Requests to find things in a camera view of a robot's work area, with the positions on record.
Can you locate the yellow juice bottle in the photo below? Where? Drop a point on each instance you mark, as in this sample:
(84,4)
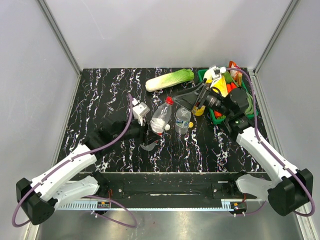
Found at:
(198,111)

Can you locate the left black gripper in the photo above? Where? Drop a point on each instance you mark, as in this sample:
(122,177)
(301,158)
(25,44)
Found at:
(147,136)

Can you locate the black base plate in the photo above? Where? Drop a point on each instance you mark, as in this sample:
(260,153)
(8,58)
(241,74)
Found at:
(169,190)

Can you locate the green plastic basket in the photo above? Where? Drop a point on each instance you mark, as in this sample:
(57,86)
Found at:
(218,118)

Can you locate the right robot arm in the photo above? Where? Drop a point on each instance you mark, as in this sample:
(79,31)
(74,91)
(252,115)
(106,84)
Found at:
(288,188)

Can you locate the red-label soda bottle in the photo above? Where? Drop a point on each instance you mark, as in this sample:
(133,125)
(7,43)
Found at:
(162,116)

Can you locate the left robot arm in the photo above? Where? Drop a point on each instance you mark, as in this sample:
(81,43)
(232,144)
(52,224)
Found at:
(41,196)

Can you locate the toy orange carrot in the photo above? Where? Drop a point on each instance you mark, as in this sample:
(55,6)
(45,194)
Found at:
(230,86)

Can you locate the toy napa cabbage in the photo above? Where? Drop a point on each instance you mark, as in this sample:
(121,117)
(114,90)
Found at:
(169,80)

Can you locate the clear blue-cap water bottle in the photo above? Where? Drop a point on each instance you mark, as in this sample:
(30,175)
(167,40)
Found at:
(182,120)

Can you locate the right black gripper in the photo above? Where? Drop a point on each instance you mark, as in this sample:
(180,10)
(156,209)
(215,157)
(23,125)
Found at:
(188,98)

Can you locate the white bottle cap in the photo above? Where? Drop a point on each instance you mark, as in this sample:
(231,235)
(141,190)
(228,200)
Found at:
(167,127)

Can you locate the toy green beans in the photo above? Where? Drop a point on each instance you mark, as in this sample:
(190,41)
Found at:
(238,80)

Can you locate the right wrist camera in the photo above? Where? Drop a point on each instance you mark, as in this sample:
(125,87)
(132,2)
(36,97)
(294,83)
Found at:
(214,74)

